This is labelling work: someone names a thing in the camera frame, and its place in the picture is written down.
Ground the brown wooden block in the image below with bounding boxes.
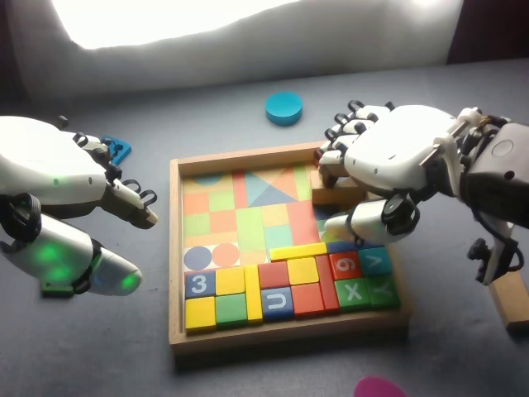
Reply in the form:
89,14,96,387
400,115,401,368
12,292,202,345
309,164,373,208

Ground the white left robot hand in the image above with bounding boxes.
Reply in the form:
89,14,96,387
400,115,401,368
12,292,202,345
0,115,160,298

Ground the grey table cloth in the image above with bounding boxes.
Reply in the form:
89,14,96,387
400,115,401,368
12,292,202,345
0,57,529,397

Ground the blue round disc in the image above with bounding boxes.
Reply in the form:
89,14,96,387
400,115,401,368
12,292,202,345
264,91,304,125

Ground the dark curtain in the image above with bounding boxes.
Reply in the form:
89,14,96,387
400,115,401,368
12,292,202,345
446,0,529,66

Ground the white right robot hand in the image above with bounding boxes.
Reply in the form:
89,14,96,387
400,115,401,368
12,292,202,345
313,100,463,246

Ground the blue triangle block with holes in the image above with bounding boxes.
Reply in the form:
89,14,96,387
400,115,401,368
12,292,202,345
101,135,134,165

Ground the square wooden tray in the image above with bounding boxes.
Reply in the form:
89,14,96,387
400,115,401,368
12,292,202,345
168,141,412,357

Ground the flat green block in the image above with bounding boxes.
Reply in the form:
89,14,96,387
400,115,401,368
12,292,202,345
40,280,78,298

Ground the natural wooden plank block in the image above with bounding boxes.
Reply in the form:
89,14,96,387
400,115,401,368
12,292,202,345
488,270,529,332

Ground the pink round piece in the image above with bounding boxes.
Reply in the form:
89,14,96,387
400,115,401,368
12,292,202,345
354,375,408,397

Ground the white backdrop cloth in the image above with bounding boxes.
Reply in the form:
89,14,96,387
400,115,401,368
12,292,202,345
0,0,465,103

